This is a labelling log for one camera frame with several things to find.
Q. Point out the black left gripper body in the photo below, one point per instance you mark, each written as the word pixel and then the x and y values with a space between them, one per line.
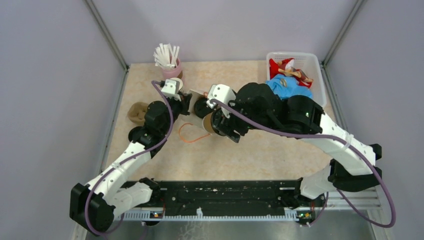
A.
pixel 178 107

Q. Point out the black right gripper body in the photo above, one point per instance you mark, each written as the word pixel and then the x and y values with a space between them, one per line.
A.
pixel 236 122

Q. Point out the cream paper takeout bag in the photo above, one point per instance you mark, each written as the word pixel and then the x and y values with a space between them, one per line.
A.
pixel 192 119

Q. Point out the brown paper coffee cup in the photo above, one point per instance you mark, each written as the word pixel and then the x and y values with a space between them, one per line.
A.
pixel 208 124

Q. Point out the brown pulp cup carrier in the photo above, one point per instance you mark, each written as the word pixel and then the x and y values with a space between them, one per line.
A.
pixel 136 113

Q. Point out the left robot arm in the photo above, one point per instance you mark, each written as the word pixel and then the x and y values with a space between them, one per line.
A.
pixel 96 204

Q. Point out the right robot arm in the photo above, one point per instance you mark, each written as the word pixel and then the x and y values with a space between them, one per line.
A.
pixel 255 106

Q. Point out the stack of brown paper cups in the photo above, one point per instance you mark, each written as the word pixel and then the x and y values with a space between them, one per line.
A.
pixel 180 85

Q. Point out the pink straw holder cup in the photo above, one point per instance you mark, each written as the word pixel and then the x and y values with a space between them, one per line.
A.
pixel 176 72

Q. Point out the stack of black lids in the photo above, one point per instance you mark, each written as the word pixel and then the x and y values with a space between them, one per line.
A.
pixel 135 133

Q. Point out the white wrapped straws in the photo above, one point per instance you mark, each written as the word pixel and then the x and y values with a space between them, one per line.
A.
pixel 166 56

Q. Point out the blue cartoon cloth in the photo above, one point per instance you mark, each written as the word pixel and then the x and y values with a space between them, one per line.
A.
pixel 286 86

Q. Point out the red patterned cloth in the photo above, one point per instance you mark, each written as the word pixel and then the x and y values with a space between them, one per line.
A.
pixel 286 68

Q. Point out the white plastic basket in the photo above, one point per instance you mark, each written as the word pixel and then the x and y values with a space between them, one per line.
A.
pixel 309 64

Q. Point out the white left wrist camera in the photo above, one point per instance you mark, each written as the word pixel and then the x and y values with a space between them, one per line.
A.
pixel 170 88

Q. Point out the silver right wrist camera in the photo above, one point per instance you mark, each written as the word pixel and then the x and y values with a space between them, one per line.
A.
pixel 220 92

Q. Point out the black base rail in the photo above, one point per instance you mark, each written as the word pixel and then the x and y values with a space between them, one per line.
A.
pixel 228 198

